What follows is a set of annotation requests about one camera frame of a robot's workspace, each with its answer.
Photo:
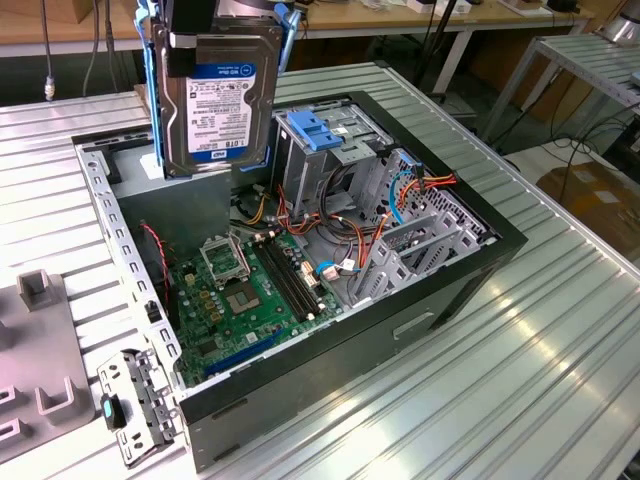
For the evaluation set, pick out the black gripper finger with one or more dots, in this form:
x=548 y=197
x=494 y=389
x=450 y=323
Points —
x=181 y=57

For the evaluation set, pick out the hard disk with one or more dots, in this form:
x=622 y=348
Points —
x=220 y=115

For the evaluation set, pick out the grey metal disk bay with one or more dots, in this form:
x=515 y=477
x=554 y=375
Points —
x=475 y=231

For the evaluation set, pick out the small cardboard box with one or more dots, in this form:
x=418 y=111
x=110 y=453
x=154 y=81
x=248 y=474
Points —
x=85 y=10

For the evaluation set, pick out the blue plastic cage latch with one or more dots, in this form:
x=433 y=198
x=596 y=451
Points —
x=315 y=132

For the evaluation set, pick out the grey power supply box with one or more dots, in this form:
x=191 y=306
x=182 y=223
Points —
x=170 y=215

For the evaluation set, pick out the grey metal drive cage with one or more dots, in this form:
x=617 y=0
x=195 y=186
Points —
x=305 y=175

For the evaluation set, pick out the white box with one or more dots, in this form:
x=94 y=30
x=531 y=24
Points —
x=435 y=6

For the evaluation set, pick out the black RAM slot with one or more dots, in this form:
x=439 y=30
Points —
x=280 y=280
x=298 y=280

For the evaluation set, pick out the black tripod stand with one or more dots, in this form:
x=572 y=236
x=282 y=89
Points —
x=437 y=35

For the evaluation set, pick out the CPU socket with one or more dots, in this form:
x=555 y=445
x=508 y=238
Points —
x=242 y=300

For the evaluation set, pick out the black case latch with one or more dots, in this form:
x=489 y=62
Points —
x=153 y=311

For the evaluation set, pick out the green motherboard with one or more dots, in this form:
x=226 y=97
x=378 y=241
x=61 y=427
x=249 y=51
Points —
x=235 y=335

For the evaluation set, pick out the blue expansion slot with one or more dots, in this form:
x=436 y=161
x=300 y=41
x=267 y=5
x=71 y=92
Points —
x=245 y=351

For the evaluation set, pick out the grey parts rack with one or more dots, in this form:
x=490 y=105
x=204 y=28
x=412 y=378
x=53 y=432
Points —
x=45 y=345

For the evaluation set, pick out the black PC case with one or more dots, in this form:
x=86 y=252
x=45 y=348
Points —
x=325 y=380

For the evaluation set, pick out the black desk device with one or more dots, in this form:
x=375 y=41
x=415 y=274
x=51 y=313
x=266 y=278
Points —
x=562 y=5

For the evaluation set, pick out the large cardboard box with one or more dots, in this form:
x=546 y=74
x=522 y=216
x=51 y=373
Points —
x=595 y=192

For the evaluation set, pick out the wooden desk white frame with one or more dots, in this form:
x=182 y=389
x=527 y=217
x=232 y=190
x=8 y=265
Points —
x=375 y=22

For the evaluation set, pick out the metal card retention bracket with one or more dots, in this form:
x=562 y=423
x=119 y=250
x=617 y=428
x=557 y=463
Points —
x=150 y=400

